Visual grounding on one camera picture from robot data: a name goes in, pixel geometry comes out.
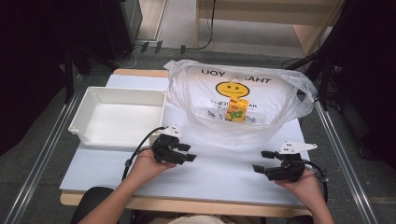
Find metal floor rail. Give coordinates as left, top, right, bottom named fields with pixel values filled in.
left=3, top=74, right=92, bottom=224
left=312, top=100, right=379, bottom=224

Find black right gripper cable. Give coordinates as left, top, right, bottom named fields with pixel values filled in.
left=303, top=159, right=330, bottom=203

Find white floor cable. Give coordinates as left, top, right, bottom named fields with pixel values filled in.
left=119, top=46, right=144, bottom=70

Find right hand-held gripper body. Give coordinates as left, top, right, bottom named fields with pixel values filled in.
left=264, top=141, right=318, bottom=183

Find black floor cable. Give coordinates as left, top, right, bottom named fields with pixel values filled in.
left=186, top=0, right=218, bottom=52

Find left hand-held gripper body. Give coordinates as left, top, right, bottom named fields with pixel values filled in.
left=151, top=125, right=183, bottom=164

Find person's left hand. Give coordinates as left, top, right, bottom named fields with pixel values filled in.
left=128, top=148, right=177, bottom=188

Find clear smiley plastic bag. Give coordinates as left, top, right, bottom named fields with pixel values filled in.
left=163, top=59, right=318, bottom=147

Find white table mat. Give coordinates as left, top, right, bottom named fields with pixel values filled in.
left=59, top=74, right=312, bottom=208

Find person's beige shirt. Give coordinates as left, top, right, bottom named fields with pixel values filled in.
left=167, top=214, right=226, bottom=224

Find light wooden shelf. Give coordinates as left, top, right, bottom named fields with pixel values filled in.
left=194, top=0, right=347, bottom=58

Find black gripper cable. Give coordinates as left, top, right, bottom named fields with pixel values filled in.
left=303, top=159, right=330, bottom=203
left=121, top=125, right=168, bottom=182

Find person's right hand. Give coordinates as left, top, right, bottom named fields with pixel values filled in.
left=275, top=169, right=323, bottom=210

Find black stand legs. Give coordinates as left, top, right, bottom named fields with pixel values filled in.
left=284, top=46, right=335, bottom=111
left=60, top=43, right=125, bottom=105

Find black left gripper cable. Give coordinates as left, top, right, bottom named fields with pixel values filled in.
left=121, top=125, right=168, bottom=182

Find wooden table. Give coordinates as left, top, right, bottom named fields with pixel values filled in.
left=60, top=68, right=313, bottom=218

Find white plastic bin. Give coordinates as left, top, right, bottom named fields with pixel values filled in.
left=67, top=86, right=168, bottom=149

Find black cabinet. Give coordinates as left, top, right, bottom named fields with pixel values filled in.
left=0, top=0, right=144, bottom=63

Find yellow juice carton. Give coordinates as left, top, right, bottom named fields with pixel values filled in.
left=225, top=97, right=250, bottom=123

